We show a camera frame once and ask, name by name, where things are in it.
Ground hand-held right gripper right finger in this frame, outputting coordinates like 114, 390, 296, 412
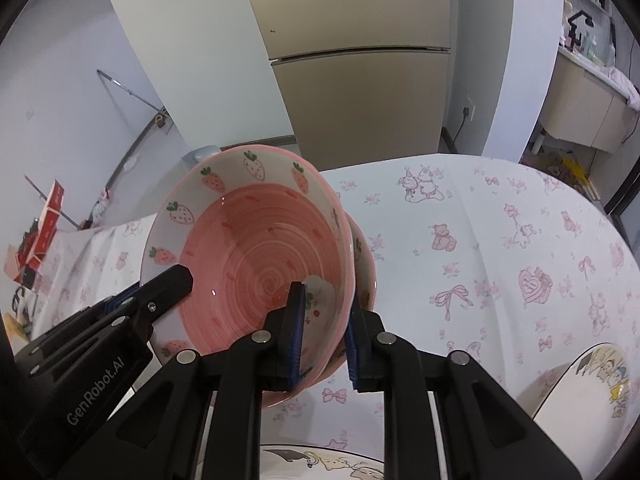
345, 305, 583, 480

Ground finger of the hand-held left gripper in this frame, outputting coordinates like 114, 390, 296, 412
102, 292, 141, 311
15, 265, 195, 376

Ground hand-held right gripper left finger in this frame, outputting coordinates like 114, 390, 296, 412
107, 281, 307, 480

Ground pink strawberry bowl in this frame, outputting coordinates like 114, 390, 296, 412
140, 144, 357, 391
260, 212, 379, 409

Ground red cardboard box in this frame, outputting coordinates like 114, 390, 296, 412
5, 180, 66, 286

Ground white cat print plate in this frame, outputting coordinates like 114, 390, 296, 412
530, 342, 632, 421
260, 442, 388, 480

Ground thin wooden stick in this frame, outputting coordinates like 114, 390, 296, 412
25, 175, 76, 226

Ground pink printed white tablecloth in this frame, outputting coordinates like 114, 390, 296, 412
30, 152, 640, 480

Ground metal mop pole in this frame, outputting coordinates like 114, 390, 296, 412
96, 69, 168, 111

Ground yellow packages under vanity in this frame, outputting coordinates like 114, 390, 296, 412
542, 155, 601, 201

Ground gold refrigerator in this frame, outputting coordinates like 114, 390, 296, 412
235, 0, 453, 171

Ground beige vanity cabinet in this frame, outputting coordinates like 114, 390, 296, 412
540, 50, 636, 153

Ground pale pink towel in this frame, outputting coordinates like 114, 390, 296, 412
605, 66, 640, 108

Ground black faucet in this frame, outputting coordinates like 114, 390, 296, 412
565, 10, 596, 51

